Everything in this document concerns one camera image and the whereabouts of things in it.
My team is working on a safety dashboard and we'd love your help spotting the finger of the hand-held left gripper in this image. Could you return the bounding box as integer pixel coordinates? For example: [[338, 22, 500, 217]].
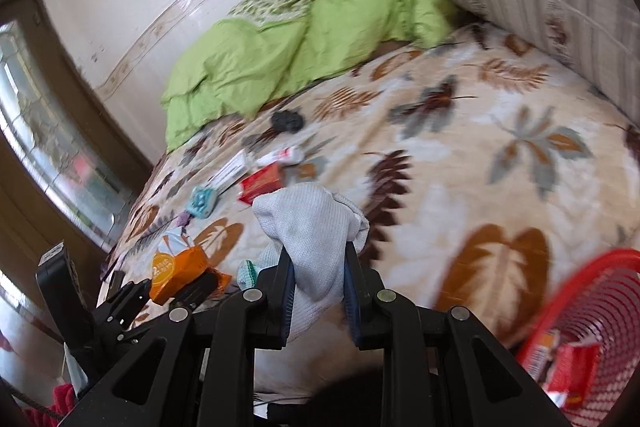
[[172, 269, 233, 309], [95, 278, 152, 343]]

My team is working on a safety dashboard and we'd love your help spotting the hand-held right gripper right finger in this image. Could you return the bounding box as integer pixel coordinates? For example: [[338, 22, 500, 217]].
[[343, 243, 571, 427]]

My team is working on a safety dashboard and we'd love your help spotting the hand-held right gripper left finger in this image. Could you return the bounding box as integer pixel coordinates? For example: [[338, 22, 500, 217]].
[[75, 247, 297, 427]]

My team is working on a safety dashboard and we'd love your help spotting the orange snack packet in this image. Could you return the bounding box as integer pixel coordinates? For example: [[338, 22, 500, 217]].
[[149, 229, 211, 306]]

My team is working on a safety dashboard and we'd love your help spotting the white cloth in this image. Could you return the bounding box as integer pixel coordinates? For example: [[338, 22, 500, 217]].
[[237, 183, 371, 342]]

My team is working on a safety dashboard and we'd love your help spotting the white medicine box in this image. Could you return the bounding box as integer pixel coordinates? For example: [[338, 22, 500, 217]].
[[207, 150, 261, 194]]

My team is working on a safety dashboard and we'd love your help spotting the black plastic bag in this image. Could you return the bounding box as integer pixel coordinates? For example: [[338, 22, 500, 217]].
[[271, 108, 305, 132]]

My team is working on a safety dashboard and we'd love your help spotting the red plastic basket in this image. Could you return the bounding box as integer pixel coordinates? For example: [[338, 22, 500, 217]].
[[515, 248, 640, 427]]

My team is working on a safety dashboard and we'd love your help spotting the person's left forearm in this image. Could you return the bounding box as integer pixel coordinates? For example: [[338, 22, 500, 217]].
[[20, 382, 76, 427]]

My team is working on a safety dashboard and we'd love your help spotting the teal packet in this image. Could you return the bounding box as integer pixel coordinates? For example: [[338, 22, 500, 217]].
[[187, 187, 218, 219]]

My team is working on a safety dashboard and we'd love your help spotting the red cigarette box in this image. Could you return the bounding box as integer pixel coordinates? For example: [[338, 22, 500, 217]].
[[237, 164, 283, 205]]

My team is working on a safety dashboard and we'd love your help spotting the white plastic bottle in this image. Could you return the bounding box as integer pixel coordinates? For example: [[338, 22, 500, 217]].
[[256, 146, 306, 166]]

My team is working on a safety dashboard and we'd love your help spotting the wooden glass door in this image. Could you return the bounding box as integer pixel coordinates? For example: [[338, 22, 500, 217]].
[[0, 0, 153, 258]]

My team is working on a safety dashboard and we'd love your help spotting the leaf-printed fleece blanket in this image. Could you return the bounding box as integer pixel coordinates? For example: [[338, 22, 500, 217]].
[[97, 22, 640, 403]]

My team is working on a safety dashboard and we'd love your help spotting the torn red carton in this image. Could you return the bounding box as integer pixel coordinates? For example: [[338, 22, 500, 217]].
[[542, 341, 601, 410]]

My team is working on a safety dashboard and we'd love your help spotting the green quilt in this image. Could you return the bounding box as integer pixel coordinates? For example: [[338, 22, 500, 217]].
[[161, 0, 458, 152]]

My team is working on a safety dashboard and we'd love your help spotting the dark cable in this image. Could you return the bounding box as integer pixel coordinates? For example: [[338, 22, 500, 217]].
[[0, 374, 65, 419]]

